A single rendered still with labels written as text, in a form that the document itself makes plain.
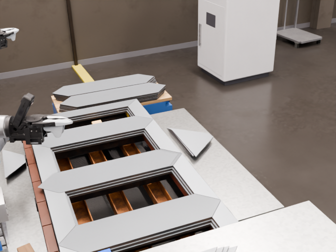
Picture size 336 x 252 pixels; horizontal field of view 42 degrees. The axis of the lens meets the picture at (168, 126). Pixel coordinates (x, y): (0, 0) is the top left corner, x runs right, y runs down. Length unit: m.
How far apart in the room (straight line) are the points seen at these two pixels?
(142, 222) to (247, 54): 3.73
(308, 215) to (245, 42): 3.80
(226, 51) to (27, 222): 3.49
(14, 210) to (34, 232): 0.23
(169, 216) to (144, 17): 4.67
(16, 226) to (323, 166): 2.63
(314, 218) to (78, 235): 0.94
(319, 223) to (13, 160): 1.80
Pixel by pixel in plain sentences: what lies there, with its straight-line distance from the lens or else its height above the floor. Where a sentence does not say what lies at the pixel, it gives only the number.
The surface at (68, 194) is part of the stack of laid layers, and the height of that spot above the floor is 0.84.
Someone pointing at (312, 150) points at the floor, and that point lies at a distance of 4.22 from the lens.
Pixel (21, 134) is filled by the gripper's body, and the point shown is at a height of 1.41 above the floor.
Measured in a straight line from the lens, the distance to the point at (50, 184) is 2.27.
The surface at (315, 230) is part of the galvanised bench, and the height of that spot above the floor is 1.05.
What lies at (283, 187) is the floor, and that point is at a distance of 3.67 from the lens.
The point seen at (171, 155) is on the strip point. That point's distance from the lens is 2.39.
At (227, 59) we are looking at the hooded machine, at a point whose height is 0.34.
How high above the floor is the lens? 2.12
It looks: 28 degrees down
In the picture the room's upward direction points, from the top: 1 degrees counter-clockwise
